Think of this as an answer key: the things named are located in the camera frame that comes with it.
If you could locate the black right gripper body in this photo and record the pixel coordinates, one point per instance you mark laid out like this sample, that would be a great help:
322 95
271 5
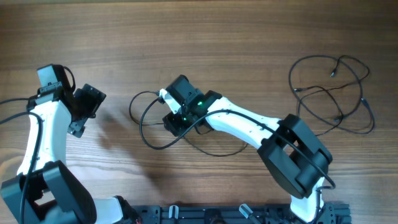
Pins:
179 122

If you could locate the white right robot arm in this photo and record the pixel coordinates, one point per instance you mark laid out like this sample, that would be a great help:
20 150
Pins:
291 152

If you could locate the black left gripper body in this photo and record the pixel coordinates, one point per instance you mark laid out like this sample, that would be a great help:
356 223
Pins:
89 103

